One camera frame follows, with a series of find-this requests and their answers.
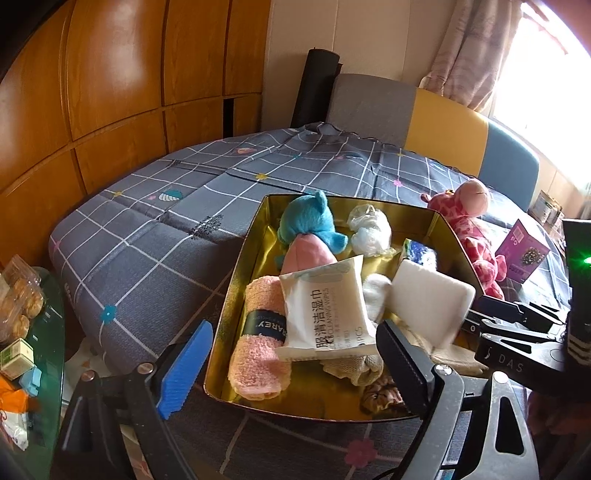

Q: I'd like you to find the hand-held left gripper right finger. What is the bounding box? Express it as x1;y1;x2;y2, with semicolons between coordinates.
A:
375;319;541;480

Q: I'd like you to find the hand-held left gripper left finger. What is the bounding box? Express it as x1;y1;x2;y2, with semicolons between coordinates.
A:
54;318;215;480

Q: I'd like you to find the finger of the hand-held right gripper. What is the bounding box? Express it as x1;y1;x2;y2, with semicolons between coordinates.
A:
478;330;571;388
464;295;571;333

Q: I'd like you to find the tiger striped small toy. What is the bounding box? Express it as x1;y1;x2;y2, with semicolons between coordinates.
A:
359;374;409;415

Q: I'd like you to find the cream cloth bundle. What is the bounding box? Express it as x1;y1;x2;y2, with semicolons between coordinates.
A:
322;318;488;388

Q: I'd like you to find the white socks bundle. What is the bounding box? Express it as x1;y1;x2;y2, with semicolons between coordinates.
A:
361;273;393;324

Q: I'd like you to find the pink towel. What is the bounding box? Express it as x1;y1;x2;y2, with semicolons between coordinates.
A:
227;275;293;401

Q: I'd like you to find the white sponge block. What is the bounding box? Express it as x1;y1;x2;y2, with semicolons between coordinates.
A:
389;259;476;349

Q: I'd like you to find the white wet wipes pack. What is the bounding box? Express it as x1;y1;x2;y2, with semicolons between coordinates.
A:
276;256;382;363

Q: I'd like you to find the blue tissue pack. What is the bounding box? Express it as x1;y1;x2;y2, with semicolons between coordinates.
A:
399;239;438;268

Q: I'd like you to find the gold tin box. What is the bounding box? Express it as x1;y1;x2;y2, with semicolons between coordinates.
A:
203;194;485;422

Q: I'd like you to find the white plastic bag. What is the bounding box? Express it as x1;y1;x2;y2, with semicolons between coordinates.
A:
346;203;393;257

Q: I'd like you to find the teal plush bear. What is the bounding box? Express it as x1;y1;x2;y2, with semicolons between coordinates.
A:
277;189;348;278

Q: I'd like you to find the purple carton box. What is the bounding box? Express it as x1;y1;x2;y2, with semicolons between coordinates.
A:
494;218;552;284

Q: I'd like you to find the metal milk powder can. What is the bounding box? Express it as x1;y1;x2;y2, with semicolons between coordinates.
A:
531;191;557;222

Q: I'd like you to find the pink giraffe plush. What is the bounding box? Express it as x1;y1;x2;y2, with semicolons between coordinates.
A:
420;179;509;301

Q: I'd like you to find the green glass side table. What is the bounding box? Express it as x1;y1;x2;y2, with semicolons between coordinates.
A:
0;265;65;480

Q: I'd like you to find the grey checked bed sheet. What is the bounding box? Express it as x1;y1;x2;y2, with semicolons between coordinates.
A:
48;122;573;480

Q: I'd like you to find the small green white box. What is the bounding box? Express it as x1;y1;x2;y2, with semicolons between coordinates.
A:
0;338;35;380

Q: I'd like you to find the orange packet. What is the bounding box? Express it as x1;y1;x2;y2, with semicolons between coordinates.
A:
0;376;38;414

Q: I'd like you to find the clear pastry container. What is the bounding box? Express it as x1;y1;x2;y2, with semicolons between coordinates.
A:
0;254;47;344

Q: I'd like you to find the white packet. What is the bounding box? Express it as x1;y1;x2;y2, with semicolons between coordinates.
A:
0;411;31;450

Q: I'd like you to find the bright window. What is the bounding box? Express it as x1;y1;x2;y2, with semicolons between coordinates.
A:
489;0;591;185

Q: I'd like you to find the grey yellow blue headboard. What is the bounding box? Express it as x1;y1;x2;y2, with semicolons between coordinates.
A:
323;74;541;208

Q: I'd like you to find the beige patterned curtain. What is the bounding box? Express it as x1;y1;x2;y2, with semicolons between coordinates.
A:
418;0;527;114

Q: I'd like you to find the black rolled mat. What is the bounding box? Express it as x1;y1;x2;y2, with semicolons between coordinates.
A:
290;47;341;129

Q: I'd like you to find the wooden wardrobe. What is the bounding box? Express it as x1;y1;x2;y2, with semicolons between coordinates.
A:
0;0;273;273

